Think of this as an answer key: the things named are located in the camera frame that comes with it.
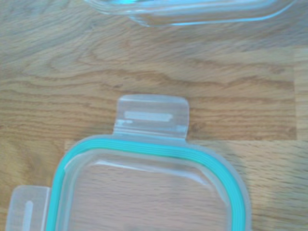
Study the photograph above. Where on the square glass food container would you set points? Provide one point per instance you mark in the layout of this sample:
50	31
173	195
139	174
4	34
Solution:
192	16

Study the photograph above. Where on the clear lid with teal seal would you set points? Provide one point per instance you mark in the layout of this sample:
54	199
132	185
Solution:
149	146

